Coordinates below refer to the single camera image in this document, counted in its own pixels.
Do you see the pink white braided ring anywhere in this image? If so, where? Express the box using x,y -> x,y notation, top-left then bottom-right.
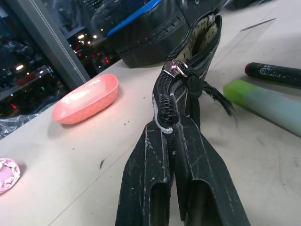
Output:
0,157 -> 21,194

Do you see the black grid zipper pouch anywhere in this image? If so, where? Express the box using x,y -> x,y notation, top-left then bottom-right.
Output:
151,15 -> 236,135

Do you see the pink oval plastic dish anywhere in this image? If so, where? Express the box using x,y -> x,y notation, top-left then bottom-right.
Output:
51,73 -> 119,125

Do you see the clear plastic sheet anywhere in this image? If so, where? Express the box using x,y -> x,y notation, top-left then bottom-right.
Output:
225,17 -> 301,71

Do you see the black bin with blue rim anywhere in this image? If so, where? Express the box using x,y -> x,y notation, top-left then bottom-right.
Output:
90,0 -> 226,69

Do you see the crumpled clear plastic bag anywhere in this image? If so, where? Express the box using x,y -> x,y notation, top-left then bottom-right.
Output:
0,113 -> 38,139

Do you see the black marker with red cap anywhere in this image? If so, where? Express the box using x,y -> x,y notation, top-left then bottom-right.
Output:
244,62 -> 301,86

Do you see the grey metal window frame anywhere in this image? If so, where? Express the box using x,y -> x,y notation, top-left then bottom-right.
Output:
6,0 -> 92,84

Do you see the green highlighter pen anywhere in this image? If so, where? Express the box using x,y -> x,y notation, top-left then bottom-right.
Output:
222,79 -> 301,138

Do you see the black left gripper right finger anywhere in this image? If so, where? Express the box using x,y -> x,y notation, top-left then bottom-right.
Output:
173,114 -> 251,226

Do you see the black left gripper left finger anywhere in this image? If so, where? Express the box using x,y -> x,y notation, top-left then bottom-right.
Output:
115,121 -> 175,226

